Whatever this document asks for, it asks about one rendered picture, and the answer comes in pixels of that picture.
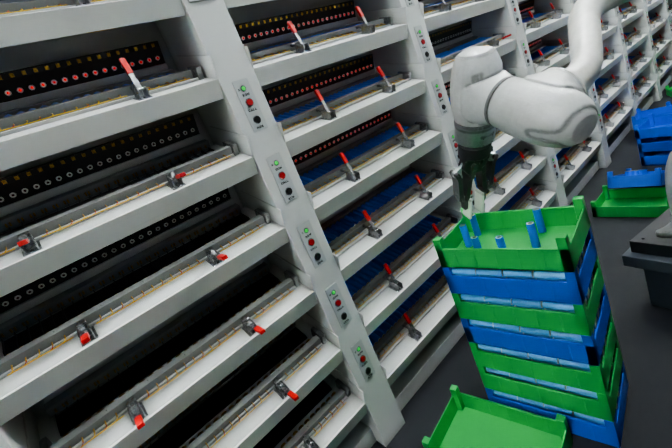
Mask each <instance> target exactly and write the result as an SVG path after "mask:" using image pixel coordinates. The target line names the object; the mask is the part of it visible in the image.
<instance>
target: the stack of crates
mask: <svg viewBox="0 0 672 448"><path fill-rule="evenodd" d="M648 118H649V119H648V120H647V121H646V122H644V123H643V124H642V125H641V126H640V125H639V124H638V125H635V126H634V129H635V135H636V139H637V145H638V150H639V155H640V160H641V165H642V166H649V165H666V162H667V159H668V156H669V154H670V152H671V151H672V115H667V116H660V117H654V114H653V113H651V114H648Z"/></svg>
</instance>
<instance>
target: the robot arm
mask: <svg viewBox="0 0 672 448"><path fill-rule="evenodd" d="M628 1H630V0H577V1H576V3H575V4H574V6H573V8H572V10H571V12H570V15H569V18H568V37H569V49H570V65H569V66H568V67H567V68H560V67H553V68H549V69H547V70H545V71H542V72H539V73H535V74H531V75H527V76H526V77H525V78H519V77H515V76H513V75H511V74H510V73H508V72H507V71H506V70H503V63H502V60H501V57H500V55H499V54H498V52H497V50H496V49H495V48H494V47H492V46H474V47H470V48H467V49H465V50H463V51H462V52H461V53H459V54H458V55H457V56H456V57H455V60H454V63H453V67H452V72H451V80H450V103H451V109H452V112H453V115H454V131H455V141H456V142H457V143H458V155H459V158H460V161H459V163H458V167H457V168H456V169H455V170H450V172H449V173H450V175H451V177H452V183H453V192H454V198H455V199H457V200H458V201H459V202H461V207H462V208H463V215H465V216H466V217H467V218H468V219H470V220H471V219H472V199H471V198H470V194H471V188H472V182H473V179H474V178H475V175H476V182H477V187H478V188H479V189H478V188H475V198H474V208H475V209H476V210H478V211H479V212H480V213H484V200H485V198H486V194H488V193H489V191H490V190H488V189H487V188H489V187H492V186H493V181H494V173H495V166H496V161H497V159H498V156H499V155H498V154H497V153H495V152H493V151H491V145H492V142H493V140H494V139H495V133H496V128H498V129H499V130H501V131H502V132H504V133H506V134H508V135H510V136H512V137H515V138H517V139H520V140H523V141H525V142H528V143H532V144H535V145H539V146H543V147H549V148H569V147H572V146H575V145H577V144H579V143H581V142H583V141H584V140H585V139H587V138H588V137H589V136H590V135H591V133H592V132H593V131H594V129H595V127H596V125H597V122H598V109H597V107H596V105H595V104H594V102H593V101H592V99H591V98H590V97H589V96H588V90H589V89H590V87H591V86H592V85H593V84H594V82H595V81H596V79H597V78H598V76H599V74H600V72H601V69H602V65H603V42H602V30H601V16H602V15H603V14H604V13H606V12H608V11H610V10H611V9H613V8H615V7H617V6H619V5H621V4H624V3H626V2H628ZM461 172H462V173H461ZM462 176H463V177H462ZM488 180H489V181H488ZM665 187H666V195H667V200H668V204H669V207H670V212H671V222H670V223H669V224H667V225H666V226H665V227H663V228H660V229H658V230H656V236H657V237H665V238H672V151H671V152H670V154H669V156H668V159H667V162H666V167H665Z"/></svg>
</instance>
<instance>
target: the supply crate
mask: <svg viewBox="0 0 672 448"><path fill-rule="evenodd" d="M572 201H573V205H574V206H562V207H548V208H540V209H541V213H542V216H543V220H544V224H545V227H546V232H544V233H539V232H538V229H537V226H536V222H535V218H534V215H533V211H532V209H521V210H507V211H494V212H484V213H472V214H475V215H476V218H477V222H478V225H479V228H480V231H481V235H480V236H478V238H479V241H480V244H481V247H482V248H473V245H472V246H471V247H466V246H465V243H464V240H463V237H462V234H461V231H460V228H459V225H461V224H466V226H467V229H468V232H469V235H470V238H471V237H472V236H475V235H474V232H473V229H472V225H471V222H470V219H468V218H467V217H466V216H465V215H463V208H461V209H460V210H461V213H462V216H463V217H462V218H461V220H460V221H459V222H458V223H457V224H456V226H455V227H454V228H453V229H452V230H451V231H450V233H449V234H448V235H447V236H446V237H445V238H444V240H443V237H435V238H434V239H433V243H434V246H435V249H436V252H437V255H438V258H439V261H440V263H441V266H442V267H450V268H476V269H503V270H530V271H556V272H575V270H576V267H577V264H578V261H579V258H580V255H581V252H582V249H583V246H584V243H585V240H586V237H587V234H588V231H589V229H590V226H591V225H590V221H589V217H588V213H587V208H586V205H585V200H584V196H574V197H573V199H572ZM530 221H533V222H534V223H535V227H536V230H537V234H538V237H539V241H540V245H541V247H539V248H533V247H532V244H531V241H530V237H529V234H528V230H527V227H526V223H527V222H530ZM498 235H502V236H503V237H504V241H505V244H506V247H507V248H498V247H497V243H496V240H495V237H496V236H498Z"/></svg>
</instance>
